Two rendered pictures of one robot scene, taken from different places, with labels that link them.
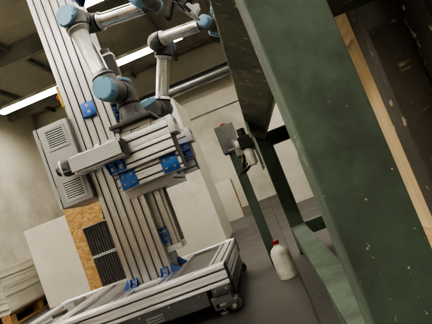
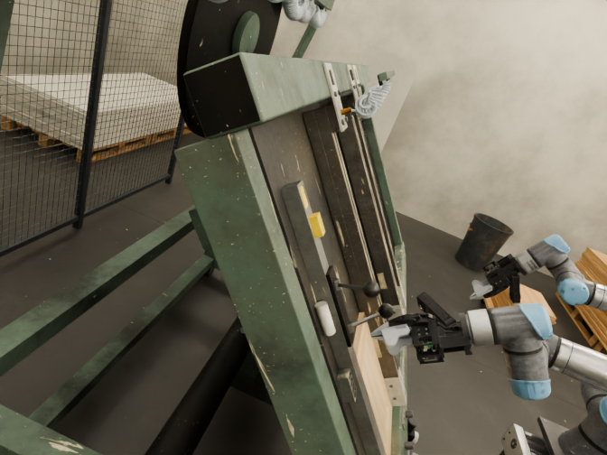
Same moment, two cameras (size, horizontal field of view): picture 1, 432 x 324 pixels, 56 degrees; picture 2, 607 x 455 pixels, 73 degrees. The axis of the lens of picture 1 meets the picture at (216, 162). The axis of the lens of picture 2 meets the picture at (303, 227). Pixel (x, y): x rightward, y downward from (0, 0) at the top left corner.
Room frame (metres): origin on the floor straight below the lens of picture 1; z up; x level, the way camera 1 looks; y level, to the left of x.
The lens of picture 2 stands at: (3.19, -0.86, 1.95)
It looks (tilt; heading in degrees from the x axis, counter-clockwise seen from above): 24 degrees down; 179
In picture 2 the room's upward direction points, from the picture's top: 22 degrees clockwise
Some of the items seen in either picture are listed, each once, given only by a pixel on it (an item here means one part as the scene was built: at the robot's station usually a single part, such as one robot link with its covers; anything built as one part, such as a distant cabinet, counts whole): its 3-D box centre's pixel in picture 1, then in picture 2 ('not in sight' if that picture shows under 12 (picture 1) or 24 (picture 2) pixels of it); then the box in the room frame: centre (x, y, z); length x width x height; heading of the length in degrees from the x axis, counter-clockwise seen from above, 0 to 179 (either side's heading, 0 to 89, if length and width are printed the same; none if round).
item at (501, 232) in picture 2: not in sight; (480, 243); (-2.04, 1.47, 0.33); 0.54 x 0.54 x 0.65
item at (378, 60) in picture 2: not in sight; (360, 139); (-2.01, -0.54, 1.03); 0.60 x 0.58 x 2.05; 175
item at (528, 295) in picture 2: not in sight; (514, 308); (-0.72, 1.56, 0.20); 0.61 x 0.51 x 0.40; 175
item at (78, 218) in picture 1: (101, 229); not in sight; (3.96, 1.28, 0.63); 0.50 x 0.42 x 1.25; 5
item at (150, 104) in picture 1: (150, 108); not in sight; (2.58, 0.27, 1.20); 0.13 x 0.12 x 0.14; 155
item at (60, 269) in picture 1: (80, 252); not in sight; (5.24, 2.05, 0.48); 1.00 x 0.64 x 0.95; 175
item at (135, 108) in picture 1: (132, 112); (590, 445); (2.08, 0.32, 1.09); 0.15 x 0.15 x 0.10
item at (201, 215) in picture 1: (182, 178); not in sight; (5.05, 0.46, 0.88); 0.90 x 0.60 x 1.75; 175
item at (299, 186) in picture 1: (278, 136); not in sight; (6.28, -1.05, 1.03); 0.60 x 0.58 x 2.05; 175
